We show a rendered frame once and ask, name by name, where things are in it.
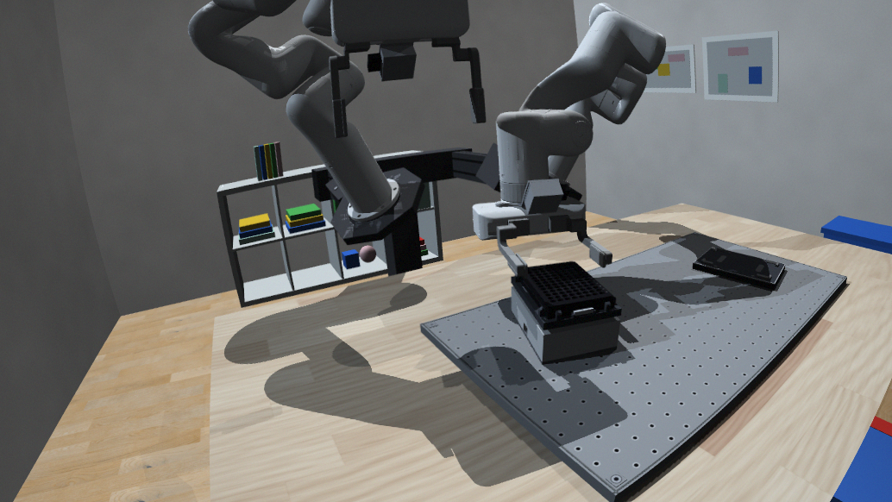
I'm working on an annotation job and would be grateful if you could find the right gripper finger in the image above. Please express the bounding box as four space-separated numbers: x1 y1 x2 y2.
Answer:
329 42 370 138
431 37 486 123

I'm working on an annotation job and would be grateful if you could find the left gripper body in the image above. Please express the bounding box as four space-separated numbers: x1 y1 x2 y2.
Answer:
473 197 586 241

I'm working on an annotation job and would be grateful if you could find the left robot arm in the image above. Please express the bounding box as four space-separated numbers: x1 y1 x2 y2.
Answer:
496 3 666 215

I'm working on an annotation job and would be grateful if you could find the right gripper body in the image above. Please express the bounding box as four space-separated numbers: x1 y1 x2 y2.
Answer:
330 0 470 47

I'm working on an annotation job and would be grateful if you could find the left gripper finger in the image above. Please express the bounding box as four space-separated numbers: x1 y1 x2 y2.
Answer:
497 218 530 279
548 215 612 268

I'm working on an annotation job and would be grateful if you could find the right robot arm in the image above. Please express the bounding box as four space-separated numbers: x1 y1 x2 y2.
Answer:
188 0 417 222

